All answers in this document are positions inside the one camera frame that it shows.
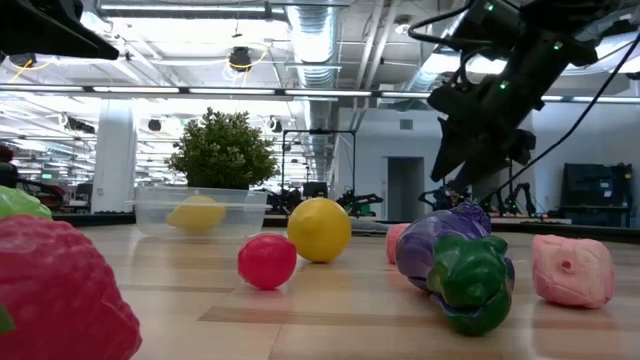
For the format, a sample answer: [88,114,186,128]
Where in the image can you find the black metal table frame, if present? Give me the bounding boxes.
[49,211,640,245]

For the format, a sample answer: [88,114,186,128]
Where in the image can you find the grey background door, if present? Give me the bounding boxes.
[387,156,425,221]

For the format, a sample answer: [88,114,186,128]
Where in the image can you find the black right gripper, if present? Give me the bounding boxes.
[428,29,586,194]

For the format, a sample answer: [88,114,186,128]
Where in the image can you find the green plant in black pot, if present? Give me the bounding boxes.
[165,107,279,190]

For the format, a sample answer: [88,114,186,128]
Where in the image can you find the yellow toy lemon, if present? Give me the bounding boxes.
[286,197,353,264]
[165,194,227,235]

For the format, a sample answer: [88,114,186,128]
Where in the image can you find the pink toy produce piece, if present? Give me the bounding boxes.
[531,233,616,310]
[385,223,412,265]

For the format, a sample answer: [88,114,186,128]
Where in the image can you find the clear plastic tupperware container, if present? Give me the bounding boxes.
[125,186,274,240]

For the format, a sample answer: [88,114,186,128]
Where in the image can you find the purple toy eggplant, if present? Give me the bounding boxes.
[394,209,516,337]

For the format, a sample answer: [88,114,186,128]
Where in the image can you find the white building column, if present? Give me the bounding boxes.
[91,98,139,214]

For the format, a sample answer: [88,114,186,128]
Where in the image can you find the black background cabinet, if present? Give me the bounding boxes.
[562,162,634,227]

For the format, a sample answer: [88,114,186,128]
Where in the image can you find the purple toy grapes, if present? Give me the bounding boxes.
[452,201,493,235]

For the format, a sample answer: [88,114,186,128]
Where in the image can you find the red toy cherry with stem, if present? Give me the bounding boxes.
[237,232,298,291]

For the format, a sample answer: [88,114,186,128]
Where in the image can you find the silver ceiling air duct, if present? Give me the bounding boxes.
[285,0,342,181]

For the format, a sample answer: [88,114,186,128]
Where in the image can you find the overhead LED light bar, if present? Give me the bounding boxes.
[0,83,640,104]

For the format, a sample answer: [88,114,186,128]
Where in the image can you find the red toy strawberry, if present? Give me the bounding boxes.
[0,214,143,360]

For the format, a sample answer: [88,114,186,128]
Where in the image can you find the black background rig frame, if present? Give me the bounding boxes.
[281,128,357,201]

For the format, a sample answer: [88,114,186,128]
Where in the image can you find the green toy cabbage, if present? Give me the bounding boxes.
[0,185,53,221]

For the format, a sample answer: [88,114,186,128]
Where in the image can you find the black ceiling device yellow cable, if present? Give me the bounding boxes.
[228,46,253,72]

